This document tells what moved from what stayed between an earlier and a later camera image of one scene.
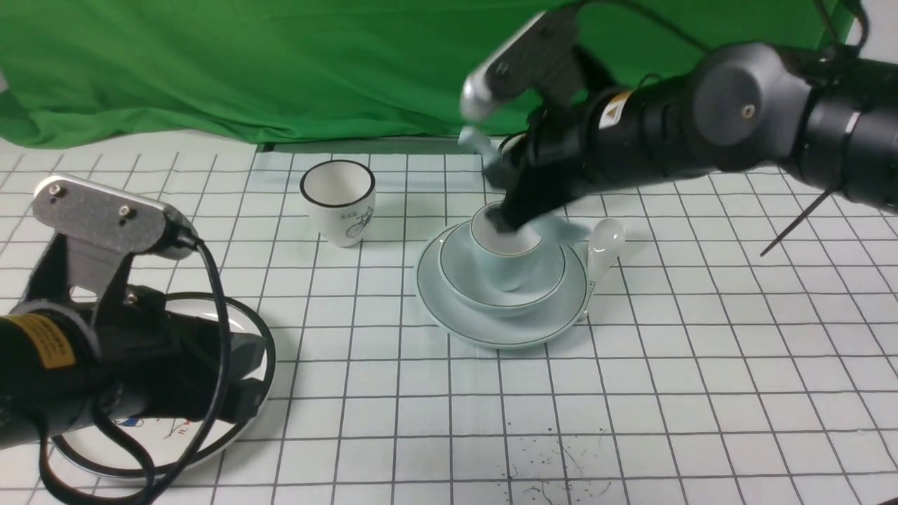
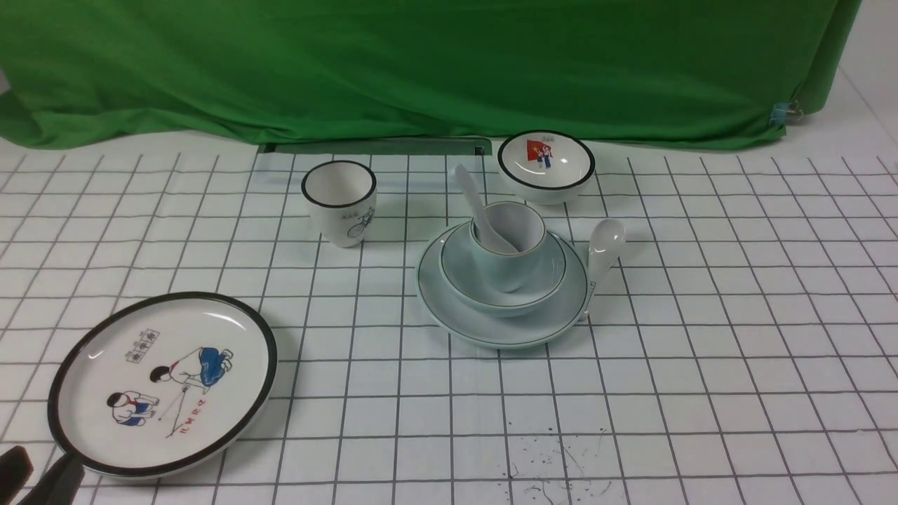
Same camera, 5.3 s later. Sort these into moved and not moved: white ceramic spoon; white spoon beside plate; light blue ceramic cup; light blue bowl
Moved: white ceramic spoon
Not moved: light blue bowl; white spoon beside plate; light blue ceramic cup
